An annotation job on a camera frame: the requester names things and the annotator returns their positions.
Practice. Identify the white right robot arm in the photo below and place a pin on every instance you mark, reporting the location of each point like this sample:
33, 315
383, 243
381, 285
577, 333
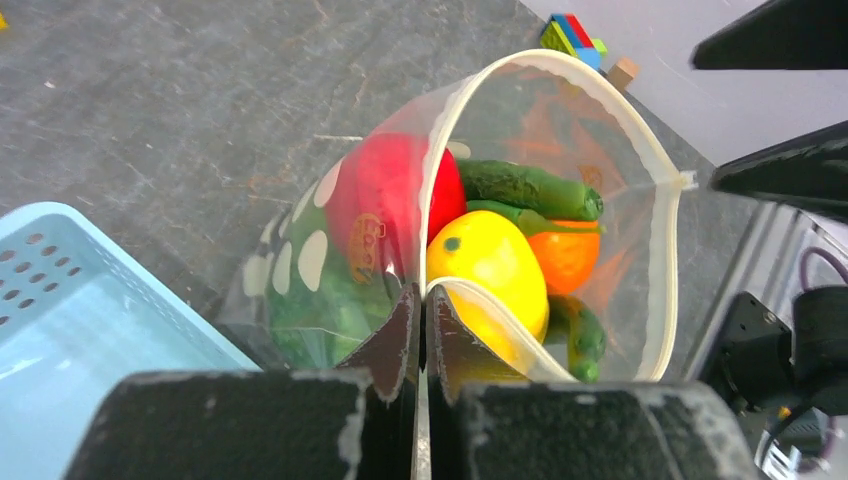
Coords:
803, 367

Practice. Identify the light blue plastic basket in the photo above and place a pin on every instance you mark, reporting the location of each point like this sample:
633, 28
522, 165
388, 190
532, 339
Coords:
78, 315

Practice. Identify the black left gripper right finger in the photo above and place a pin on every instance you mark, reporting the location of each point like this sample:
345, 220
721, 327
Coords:
489, 422

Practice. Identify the clear dotted zip top bag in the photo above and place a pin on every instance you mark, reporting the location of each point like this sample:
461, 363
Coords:
549, 110

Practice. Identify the multicolour toy brick stack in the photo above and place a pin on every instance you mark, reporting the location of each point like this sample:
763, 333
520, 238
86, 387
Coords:
565, 33

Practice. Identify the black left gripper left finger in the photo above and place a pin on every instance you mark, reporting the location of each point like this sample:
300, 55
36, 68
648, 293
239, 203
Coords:
354, 421

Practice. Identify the small wooden cube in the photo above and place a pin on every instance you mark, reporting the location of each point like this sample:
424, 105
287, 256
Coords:
622, 73

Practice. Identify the green toy cucumber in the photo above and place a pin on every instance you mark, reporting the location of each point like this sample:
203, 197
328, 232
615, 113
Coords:
530, 187

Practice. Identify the orange toy fruit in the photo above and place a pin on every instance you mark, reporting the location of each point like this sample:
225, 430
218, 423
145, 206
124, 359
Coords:
567, 259

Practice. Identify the red toy apple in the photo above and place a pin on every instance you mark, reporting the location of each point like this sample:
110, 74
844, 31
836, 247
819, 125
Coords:
370, 200

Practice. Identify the green toy bean pod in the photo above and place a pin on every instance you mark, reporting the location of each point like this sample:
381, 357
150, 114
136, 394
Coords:
528, 221

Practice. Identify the green toy lettuce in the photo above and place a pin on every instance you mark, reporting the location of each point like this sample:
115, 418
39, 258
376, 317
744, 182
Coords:
318, 314

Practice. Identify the yellow toy lemon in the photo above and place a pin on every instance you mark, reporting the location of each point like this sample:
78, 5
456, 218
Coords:
489, 250

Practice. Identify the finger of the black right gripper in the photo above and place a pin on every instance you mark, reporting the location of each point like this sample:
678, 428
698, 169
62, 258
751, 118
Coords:
779, 35
808, 172

